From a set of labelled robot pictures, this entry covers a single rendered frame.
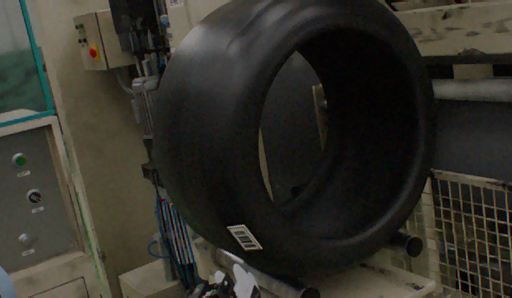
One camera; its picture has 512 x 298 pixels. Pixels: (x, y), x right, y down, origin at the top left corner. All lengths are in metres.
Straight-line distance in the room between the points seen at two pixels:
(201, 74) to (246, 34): 0.10
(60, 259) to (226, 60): 0.85
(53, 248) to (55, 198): 0.13
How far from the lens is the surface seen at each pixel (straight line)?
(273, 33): 1.05
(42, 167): 1.64
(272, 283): 1.24
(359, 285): 1.41
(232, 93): 1.02
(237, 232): 1.07
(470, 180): 1.42
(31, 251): 1.68
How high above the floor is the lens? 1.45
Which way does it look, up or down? 13 degrees down
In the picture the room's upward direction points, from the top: 10 degrees counter-clockwise
